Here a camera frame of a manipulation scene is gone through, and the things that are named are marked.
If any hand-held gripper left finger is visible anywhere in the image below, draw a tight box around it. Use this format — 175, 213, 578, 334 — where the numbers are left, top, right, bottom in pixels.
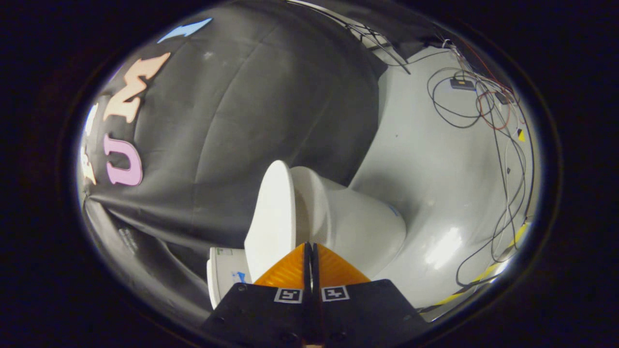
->
201, 243, 312, 348

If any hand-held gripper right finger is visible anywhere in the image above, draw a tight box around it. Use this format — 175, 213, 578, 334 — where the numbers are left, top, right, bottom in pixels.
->
313, 243, 430, 348

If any white toilet body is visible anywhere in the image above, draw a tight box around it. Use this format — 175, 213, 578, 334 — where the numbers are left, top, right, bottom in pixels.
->
207, 166, 407, 310

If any yellow black floor tape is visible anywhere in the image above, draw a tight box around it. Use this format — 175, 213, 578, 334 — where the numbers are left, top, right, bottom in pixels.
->
418, 221, 531, 313

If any black backdrop cloth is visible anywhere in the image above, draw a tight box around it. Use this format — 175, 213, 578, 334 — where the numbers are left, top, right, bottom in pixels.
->
77, 0, 438, 329

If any black tripod stand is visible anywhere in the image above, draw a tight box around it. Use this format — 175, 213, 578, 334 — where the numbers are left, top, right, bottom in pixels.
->
290, 0, 412, 76

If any red cable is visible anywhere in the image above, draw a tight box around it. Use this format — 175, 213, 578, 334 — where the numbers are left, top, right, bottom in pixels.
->
475, 91, 512, 131

